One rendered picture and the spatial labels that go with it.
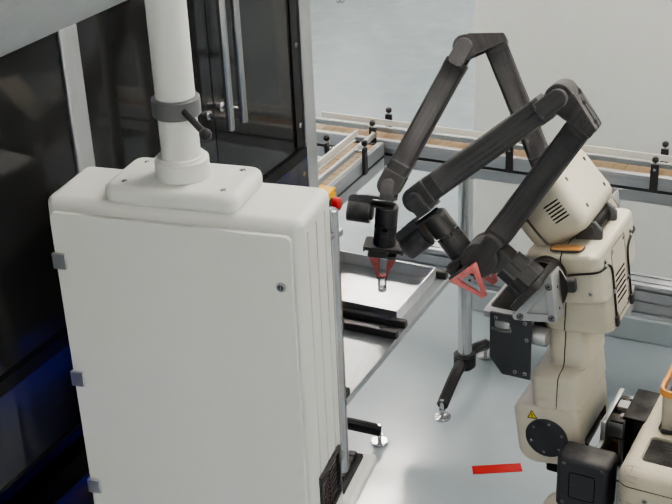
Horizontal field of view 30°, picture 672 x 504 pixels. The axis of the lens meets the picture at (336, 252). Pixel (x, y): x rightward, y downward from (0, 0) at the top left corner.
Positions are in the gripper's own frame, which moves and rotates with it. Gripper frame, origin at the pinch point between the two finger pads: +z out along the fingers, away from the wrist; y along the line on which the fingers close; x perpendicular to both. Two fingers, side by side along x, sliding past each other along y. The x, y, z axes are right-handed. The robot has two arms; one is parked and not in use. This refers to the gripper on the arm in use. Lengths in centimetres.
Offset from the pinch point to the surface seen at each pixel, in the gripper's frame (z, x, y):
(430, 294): 8.5, -9.0, -12.1
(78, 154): -52, 64, 55
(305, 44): -49, -30, 27
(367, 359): 9.9, 25.2, -0.5
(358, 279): 9.9, -15.2, 8.0
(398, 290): 9.0, -10.0, -3.5
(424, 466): 96, -55, -12
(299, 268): -47, 92, 5
